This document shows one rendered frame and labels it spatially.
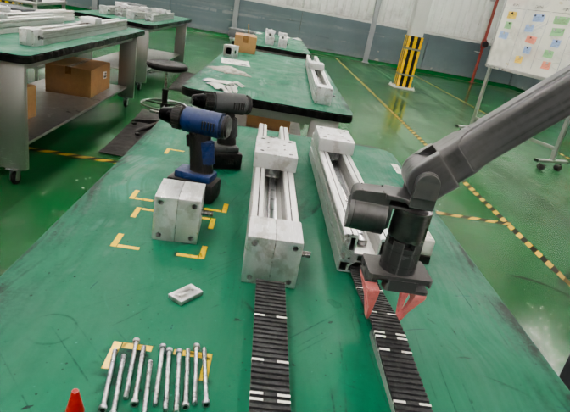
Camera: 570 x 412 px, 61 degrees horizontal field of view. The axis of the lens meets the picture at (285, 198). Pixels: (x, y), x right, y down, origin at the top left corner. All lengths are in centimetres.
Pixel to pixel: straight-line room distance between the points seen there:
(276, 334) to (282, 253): 19
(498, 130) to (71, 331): 66
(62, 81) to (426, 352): 416
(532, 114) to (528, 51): 612
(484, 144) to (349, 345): 37
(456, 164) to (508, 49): 638
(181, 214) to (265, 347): 37
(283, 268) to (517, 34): 634
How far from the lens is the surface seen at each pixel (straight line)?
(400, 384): 72
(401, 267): 77
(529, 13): 699
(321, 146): 149
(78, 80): 461
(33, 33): 329
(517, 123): 73
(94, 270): 91
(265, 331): 73
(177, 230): 99
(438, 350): 87
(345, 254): 98
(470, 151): 72
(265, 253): 87
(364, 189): 73
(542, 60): 669
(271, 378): 66
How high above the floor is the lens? 126
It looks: 22 degrees down
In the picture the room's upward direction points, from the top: 11 degrees clockwise
